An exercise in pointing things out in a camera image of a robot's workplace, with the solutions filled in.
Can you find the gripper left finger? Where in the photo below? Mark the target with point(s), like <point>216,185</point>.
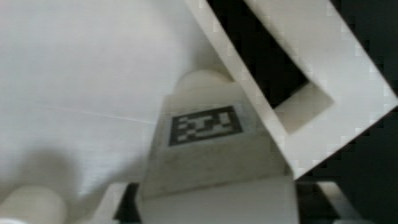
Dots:
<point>118,211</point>

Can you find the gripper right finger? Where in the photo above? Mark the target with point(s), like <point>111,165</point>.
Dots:
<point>324,205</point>

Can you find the white table leg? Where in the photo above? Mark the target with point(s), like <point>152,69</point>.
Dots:
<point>217,180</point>

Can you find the white square table top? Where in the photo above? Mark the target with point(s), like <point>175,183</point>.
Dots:
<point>95,55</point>

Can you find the white right fence wall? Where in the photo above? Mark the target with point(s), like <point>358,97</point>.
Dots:
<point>347,98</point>

